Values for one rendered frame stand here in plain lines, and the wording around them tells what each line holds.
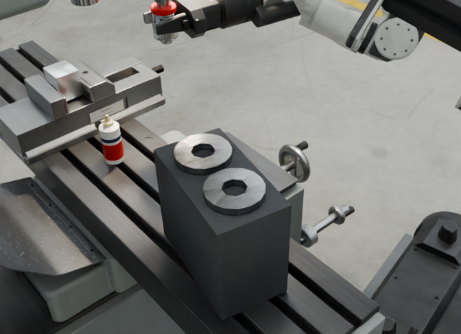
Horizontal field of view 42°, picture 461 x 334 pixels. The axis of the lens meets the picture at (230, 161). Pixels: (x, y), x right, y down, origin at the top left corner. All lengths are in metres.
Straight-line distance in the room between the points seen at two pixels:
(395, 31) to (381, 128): 1.84
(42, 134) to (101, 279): 0.32
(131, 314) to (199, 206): 0.52
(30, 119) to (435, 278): 0.98
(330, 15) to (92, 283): 0.69
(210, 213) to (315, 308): 0.24
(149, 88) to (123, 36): 2.46
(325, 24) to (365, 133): 1.77
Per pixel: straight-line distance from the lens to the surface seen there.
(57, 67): 1.33
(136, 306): 1.33
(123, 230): 1.11
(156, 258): 1.05
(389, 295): 1.47
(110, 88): 1.33
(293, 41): 3.69
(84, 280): 1.20
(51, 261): 1.16
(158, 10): 1.13
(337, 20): 1.21
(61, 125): 1.31
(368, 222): 2.48
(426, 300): 1.48
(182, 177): 0.91
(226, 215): 0.84
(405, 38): 1.18
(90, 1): 1.07
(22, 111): 1.34
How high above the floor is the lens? 1.70
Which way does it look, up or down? 39 degrees down
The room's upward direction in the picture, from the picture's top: 2 degrees counter-clockwise
